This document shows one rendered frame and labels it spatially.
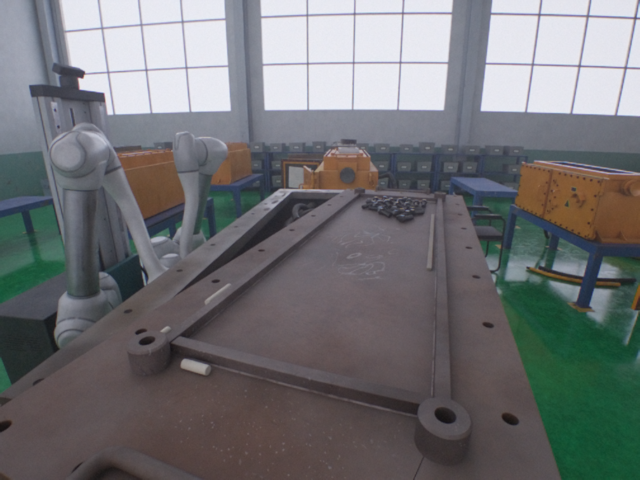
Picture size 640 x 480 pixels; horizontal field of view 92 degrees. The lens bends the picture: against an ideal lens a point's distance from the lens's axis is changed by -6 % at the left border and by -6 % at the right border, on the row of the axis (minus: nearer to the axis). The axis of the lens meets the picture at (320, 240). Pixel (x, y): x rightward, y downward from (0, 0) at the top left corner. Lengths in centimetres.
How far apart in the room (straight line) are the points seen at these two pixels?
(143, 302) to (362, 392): 38
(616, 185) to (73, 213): 404
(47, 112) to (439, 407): 159
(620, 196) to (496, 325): 367
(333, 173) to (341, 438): 304
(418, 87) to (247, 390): 997
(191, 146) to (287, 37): 886
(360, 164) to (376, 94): 679
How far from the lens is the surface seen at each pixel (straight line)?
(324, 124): 986
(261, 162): 935
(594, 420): 268
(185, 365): 37
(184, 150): 167
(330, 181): 326
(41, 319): 185
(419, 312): 47
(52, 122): 165
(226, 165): 670
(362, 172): 325
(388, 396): 31
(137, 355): 37
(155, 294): 60
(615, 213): 412
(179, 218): 443
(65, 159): 119
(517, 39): 1108
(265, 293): 50
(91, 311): 137
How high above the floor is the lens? 159
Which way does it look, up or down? 18 degrees down
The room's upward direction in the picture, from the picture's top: straight up
